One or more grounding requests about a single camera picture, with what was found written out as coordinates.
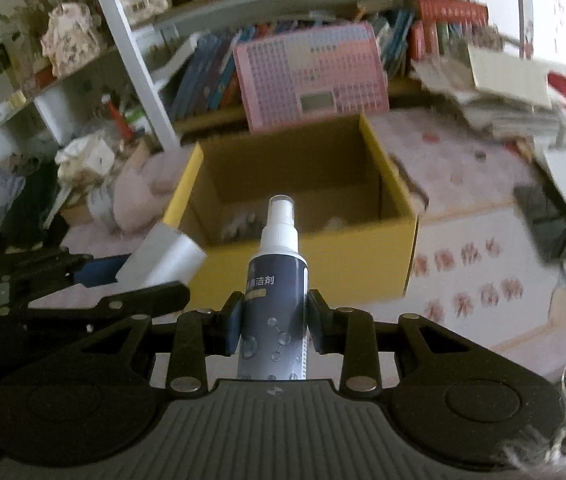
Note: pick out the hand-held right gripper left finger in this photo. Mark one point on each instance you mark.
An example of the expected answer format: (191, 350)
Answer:
(233, 326)

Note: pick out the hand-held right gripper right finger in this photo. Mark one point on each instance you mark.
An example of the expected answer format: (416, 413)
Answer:
(316, 326)

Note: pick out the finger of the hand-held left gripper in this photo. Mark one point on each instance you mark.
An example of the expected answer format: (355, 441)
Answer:
(95, 270)
(133, 301)

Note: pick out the dark spray bottle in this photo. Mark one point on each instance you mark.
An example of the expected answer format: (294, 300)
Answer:
(275, 310)

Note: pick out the small white red box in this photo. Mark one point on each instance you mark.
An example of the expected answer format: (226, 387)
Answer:
(163, 260)

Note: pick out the yellow cardboard box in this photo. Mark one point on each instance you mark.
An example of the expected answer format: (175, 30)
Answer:
(353, 265)

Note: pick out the pile of dark clothes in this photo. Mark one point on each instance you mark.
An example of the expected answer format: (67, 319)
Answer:
(38, 195)

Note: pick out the floral tissue pack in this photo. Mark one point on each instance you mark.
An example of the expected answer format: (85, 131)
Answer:
(88, 160)

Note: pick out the white printed paper sheet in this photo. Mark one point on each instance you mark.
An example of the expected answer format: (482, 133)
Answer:
(488, 270)

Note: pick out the white bookshelf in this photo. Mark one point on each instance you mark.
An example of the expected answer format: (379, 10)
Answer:
(133, 60)

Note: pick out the floral cloth bag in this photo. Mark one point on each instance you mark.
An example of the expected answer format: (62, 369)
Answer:
(70, 37)

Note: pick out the black phone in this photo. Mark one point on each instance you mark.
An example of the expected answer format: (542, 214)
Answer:
(545, 222)

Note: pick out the pink learning tablet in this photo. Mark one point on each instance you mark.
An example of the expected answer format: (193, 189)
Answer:
(308, 70)

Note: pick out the stack of papers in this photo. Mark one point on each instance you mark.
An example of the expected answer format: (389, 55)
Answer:
(503, 100)

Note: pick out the red book box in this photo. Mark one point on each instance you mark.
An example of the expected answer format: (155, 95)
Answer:
(450, 25)

